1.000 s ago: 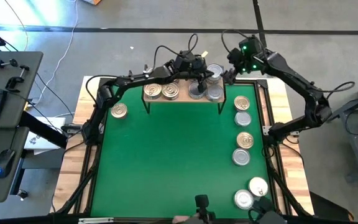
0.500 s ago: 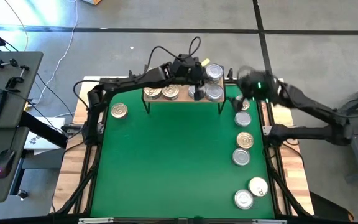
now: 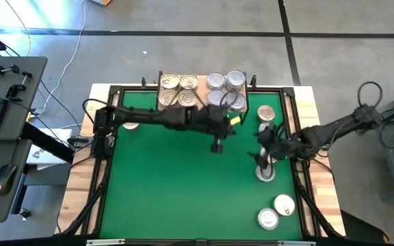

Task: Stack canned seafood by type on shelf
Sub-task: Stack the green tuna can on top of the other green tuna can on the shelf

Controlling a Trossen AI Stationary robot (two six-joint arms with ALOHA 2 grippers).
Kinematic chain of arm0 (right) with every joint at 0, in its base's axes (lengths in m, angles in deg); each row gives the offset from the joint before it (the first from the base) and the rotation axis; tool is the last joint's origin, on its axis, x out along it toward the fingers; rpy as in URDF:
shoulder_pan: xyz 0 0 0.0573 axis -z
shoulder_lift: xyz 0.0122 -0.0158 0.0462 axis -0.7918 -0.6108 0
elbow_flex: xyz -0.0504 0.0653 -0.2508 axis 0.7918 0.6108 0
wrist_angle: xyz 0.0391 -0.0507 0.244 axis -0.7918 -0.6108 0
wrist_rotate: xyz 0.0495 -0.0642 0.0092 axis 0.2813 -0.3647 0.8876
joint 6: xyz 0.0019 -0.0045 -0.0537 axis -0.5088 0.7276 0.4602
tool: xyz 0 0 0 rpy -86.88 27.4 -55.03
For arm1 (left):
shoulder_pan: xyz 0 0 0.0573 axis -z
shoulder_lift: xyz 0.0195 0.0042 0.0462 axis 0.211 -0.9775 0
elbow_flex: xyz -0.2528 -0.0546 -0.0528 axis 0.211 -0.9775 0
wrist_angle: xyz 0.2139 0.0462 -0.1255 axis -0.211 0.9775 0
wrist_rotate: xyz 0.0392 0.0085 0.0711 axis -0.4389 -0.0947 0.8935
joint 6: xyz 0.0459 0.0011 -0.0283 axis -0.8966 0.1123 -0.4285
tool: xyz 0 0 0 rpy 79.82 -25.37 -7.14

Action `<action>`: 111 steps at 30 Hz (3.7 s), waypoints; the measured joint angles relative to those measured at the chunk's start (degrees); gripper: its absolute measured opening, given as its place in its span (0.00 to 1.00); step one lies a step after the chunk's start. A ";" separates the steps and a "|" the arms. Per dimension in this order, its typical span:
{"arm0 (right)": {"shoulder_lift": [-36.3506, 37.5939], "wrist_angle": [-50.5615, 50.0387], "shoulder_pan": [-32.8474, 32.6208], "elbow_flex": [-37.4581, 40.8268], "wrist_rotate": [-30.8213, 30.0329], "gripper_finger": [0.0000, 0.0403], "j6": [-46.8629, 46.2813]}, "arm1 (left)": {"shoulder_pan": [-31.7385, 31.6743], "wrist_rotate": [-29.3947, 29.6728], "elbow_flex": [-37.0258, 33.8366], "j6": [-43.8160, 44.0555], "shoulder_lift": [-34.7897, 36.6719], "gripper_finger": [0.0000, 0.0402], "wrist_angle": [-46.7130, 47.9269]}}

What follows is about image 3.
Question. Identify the small black knob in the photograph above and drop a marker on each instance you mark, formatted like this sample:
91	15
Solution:
25	213

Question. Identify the green table mat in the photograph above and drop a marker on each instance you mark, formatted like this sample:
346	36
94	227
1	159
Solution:
183	188

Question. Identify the orange object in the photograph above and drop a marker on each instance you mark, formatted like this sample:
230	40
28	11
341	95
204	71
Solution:
103	2

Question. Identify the white cardboard box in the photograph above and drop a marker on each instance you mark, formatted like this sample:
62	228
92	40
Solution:
43	153

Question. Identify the wooden shelf with black legs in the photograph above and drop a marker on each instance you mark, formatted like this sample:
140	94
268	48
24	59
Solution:
200	89

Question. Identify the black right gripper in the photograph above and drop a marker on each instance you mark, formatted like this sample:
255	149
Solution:
275	143

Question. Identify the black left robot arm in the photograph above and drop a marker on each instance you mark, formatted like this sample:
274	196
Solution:
149	118

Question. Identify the long black floor tape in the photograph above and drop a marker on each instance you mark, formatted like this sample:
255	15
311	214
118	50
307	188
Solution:
183	33

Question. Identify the short black floor tape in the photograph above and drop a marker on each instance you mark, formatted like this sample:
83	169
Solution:
287	41

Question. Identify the black connector box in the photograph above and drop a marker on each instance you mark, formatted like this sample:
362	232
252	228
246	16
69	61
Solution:
79	141

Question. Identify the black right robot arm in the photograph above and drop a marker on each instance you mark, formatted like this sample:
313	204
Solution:
334	130

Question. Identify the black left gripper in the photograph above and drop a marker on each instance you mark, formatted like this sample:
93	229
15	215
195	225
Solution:
214	123

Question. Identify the silver metal bracket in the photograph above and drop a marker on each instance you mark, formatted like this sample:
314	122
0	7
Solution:
106	242
296	243

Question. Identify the black metal rig frame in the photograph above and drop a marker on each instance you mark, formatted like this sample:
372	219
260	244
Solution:
166	243

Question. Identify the dark grey desk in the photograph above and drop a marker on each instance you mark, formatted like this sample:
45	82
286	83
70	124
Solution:
22	116

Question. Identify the black computer mouse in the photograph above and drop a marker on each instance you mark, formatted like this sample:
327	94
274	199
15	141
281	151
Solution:
5	177

